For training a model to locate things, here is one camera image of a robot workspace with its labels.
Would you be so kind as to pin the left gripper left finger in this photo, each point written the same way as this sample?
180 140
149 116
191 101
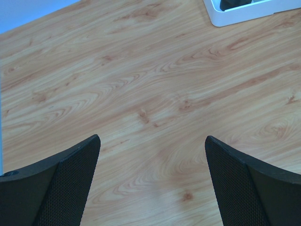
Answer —
50 192

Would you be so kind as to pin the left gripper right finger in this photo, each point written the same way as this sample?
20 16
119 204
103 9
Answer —
251 192

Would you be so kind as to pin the oil bottle dark sauce back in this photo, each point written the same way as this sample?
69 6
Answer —
228 4

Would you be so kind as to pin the white compartment tray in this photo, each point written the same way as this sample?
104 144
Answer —
253 10

